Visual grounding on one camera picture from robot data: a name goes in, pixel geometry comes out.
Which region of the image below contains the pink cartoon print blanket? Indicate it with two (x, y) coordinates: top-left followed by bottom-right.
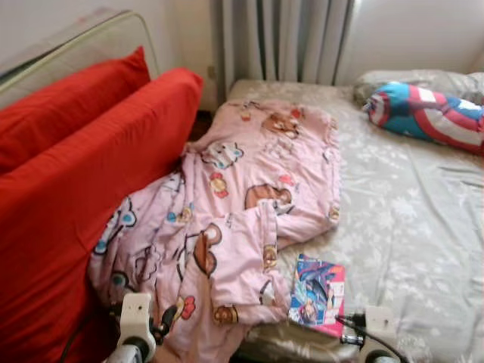
(87, 100), (343, 363)

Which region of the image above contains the colourful cartoon book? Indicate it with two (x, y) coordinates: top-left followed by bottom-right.
(289, 254), (346, 337)

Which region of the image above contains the bed with grey floral sheet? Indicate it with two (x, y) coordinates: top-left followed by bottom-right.
(225, 79), (484, 363)

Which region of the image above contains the blue red striped shield pillow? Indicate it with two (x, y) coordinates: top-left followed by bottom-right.
(363, 82), (484, 154)

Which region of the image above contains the grey floral pillow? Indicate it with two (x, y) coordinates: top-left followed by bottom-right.
(353, 70), (484, 107)

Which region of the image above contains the grey plastic wrapped mattress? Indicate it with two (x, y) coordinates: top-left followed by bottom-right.
(0, 9), (160, 110)

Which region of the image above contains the grey curtain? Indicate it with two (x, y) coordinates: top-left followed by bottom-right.
(221, 0), (356, 85)

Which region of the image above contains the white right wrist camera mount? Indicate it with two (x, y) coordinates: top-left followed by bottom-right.
(361, 306), (396, 362)

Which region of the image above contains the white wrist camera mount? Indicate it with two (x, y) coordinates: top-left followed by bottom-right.
(361, 306), (396, 362)
(119, 293), (154, 341)

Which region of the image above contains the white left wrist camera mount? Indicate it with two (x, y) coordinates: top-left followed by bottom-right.
(119, 293), (154, 341)

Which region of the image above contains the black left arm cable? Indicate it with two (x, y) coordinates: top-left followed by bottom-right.
(60, 306), (122, 363)

